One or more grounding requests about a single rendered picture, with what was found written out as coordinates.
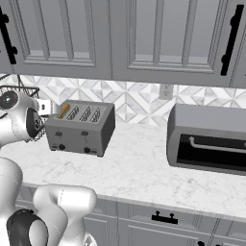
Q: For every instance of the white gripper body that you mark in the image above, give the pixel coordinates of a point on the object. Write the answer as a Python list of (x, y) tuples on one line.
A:
[(44, 106)]

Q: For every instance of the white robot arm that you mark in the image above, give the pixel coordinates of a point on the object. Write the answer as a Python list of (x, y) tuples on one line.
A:
[(16, 179)]

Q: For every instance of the brown bread slice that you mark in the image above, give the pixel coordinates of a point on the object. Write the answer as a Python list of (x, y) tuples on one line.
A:
[(64, 110)]

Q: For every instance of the dark toaster lever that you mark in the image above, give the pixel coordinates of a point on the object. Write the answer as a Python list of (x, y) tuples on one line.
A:
[(58, 133), (84, 133)]

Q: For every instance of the grey four-slot toaster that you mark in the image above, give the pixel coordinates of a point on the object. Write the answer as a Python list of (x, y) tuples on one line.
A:
[(81, 136)]

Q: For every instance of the black toaster oven door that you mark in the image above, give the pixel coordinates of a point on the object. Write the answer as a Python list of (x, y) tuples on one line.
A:
[(192, 157)]

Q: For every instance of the grey toaster oven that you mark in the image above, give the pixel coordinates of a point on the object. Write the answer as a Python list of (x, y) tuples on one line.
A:
[(205, 121)]

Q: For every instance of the grey drawer front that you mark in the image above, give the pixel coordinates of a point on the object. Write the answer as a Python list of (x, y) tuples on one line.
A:
[(198, 221), (105, 208)]

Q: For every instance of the grey base cupboard door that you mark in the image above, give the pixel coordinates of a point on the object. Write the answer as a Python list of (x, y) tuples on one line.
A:
[(153, 235)]

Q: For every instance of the grey wall cupboard door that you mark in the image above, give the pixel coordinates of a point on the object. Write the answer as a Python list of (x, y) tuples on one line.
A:
[(173, 35), (241, 70), (61, 35)]

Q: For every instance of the white wall outlet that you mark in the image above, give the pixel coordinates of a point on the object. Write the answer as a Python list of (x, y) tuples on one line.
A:
[(166, 92)]

